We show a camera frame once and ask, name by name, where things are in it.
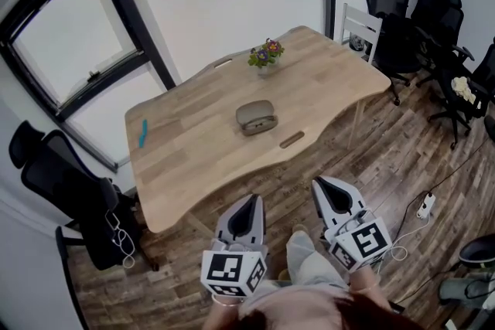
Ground gold bangle bracelet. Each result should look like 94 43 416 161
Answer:
211 295 243 308

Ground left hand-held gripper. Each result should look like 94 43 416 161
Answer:
200 194 269 298

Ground black mesh office chair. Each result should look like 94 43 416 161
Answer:
410 0 476 90
427 35 495 151
8 119 160 272
363 0 423 106

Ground white floor cable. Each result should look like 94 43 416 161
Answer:
381 218 423 264

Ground brown glasses case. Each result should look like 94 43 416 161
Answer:
235 99 279 138

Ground cream crumpled cloth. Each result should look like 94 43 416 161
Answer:
451 76 477 104

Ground black round seat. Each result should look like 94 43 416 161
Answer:
458 234 495 272

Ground white wooden chair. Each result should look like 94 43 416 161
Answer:
339 2 384 66

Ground person's beige trouser leg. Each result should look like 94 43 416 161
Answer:
285 230 350 291

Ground person's light top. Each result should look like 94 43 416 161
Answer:
237 280 391 330

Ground pink wrist band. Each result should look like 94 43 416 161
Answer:
353 281 382 293

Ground person's left forearm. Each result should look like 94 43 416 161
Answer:
203 293 248 330

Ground potted purple flowers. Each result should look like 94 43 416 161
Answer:
247 37 285 77

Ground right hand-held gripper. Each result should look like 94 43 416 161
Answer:
311 175 394 274

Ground teal plastic stick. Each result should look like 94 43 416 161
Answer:
138 119 149 149

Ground white looped cable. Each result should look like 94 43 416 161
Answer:
105 209 137 270

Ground black floor cable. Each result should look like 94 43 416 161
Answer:
396 134 495 240

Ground person's right forearm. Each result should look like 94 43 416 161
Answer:
350 267 384 297

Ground white power strip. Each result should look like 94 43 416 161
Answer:
416 192 437 219

